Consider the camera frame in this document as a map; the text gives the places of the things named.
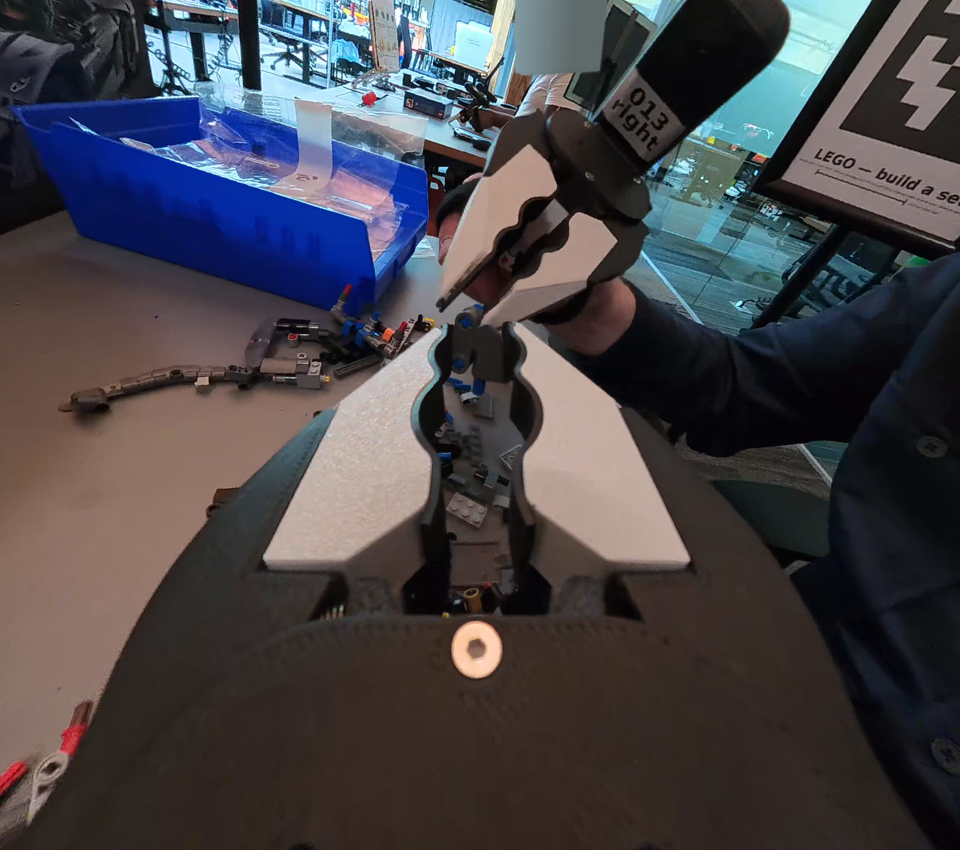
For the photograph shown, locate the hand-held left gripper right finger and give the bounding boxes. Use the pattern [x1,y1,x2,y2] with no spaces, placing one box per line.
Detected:
[506,324,693,615]

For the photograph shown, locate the empty clear plastic bags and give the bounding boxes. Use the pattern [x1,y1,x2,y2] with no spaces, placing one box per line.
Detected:
[67,81,429,244]

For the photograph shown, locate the blue bin holding plastic bags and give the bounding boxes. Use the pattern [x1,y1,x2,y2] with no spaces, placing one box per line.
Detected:
[11,94,430,315]

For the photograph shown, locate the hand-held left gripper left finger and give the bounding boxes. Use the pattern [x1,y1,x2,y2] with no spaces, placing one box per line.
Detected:
[262,325,453,615]

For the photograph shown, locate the lego car chassis assembly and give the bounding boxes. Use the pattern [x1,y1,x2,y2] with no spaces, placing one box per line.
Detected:
[0,584,504,829]

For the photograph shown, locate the dark grey lego connector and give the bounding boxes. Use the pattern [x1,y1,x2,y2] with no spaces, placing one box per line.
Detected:
[450,304,522,386]

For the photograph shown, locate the light grey studded lego plate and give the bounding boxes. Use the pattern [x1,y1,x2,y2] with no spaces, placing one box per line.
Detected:
[446,492,492,529]

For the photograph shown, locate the person's right forearm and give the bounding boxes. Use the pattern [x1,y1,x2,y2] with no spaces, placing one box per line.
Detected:
[570,250,924,461]

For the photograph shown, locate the person's torso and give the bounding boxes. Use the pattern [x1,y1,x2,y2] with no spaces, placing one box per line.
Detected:
[795,250,960,850]

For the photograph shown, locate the person's right hand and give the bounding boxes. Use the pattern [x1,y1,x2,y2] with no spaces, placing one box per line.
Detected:
[541,275,640,358]

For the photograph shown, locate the black box orange label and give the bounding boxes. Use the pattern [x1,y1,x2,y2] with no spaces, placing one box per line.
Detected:
[403,87,456,120]

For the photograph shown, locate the black display screen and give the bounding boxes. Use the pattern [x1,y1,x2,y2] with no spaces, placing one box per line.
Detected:
[566,0,657,109]

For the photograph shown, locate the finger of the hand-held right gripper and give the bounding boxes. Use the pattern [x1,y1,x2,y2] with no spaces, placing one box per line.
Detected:
[437,144,561,311]
[478,216,620,330]

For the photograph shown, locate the framed marker poster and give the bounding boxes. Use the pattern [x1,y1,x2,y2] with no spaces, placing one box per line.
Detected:
[750,0,960,330]

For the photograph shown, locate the grey lego cylinder bracket assembly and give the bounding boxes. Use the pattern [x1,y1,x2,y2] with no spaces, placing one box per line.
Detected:
[243,318,331,392]

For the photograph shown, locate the scattered loose lego pieces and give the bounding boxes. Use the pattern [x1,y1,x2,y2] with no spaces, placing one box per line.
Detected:
[330,284,526,529]

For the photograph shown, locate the background workbench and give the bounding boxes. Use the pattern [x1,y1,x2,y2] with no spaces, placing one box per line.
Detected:
[296,70,526,169]

